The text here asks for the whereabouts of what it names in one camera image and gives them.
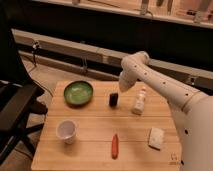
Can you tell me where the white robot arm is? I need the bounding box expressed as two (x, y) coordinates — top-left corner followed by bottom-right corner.
(119, 51), (213, 171)

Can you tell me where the white small bottle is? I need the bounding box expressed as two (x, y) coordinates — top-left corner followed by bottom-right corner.
(132, 87), (146, 115)

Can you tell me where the wooden table board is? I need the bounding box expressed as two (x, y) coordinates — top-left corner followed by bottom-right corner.
(31, 81), (181, 171)

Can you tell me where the green bowl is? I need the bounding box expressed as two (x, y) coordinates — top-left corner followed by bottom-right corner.
(63, 80), (93, 106)

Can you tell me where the orange carrot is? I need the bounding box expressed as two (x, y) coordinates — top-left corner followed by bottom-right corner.
(111, 134), (119, 159)

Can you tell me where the white sponge block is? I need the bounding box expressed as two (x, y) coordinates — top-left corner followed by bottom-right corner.
(148, 127), (164, 150)

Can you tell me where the white paper cup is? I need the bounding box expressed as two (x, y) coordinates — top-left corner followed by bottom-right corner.
(56, 120), (77, 144)

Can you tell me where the black chair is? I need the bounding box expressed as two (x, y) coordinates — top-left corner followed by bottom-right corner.
(0, 79), (49, 166)

